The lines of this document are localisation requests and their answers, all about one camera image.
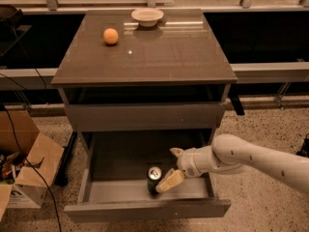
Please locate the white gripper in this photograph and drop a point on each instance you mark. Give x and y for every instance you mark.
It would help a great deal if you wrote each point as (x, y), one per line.
(187, 161)

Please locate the green soda can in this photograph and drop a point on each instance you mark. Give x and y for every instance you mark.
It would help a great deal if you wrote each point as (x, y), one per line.
(154, 176)

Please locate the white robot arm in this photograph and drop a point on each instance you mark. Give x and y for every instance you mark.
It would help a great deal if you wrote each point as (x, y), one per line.
(228, 154)

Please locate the closed grey top drawer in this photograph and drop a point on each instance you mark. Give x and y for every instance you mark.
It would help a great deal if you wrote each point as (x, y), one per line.
(139, 117)

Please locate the open grey middle drawer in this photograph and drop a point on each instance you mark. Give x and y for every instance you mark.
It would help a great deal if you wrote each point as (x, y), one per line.
(114, 184)

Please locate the grey drawer cabinet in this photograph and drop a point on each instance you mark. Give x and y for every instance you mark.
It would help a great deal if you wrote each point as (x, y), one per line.
(178, 61)

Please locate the black power adapter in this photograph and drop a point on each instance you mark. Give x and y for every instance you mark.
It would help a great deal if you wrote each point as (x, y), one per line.
(304, 151)

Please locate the orange fruit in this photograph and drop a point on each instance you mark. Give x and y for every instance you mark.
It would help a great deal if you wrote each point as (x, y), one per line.
(110, 36)

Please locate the white bowl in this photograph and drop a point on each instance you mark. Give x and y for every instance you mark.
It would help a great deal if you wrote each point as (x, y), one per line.
(147, 17)

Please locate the open cardboard box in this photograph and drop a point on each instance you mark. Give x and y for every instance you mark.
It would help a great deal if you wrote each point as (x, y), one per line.
(19, 134)

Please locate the snack packets in box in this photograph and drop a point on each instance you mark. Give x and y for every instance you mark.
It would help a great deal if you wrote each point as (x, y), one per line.
(10, 167)

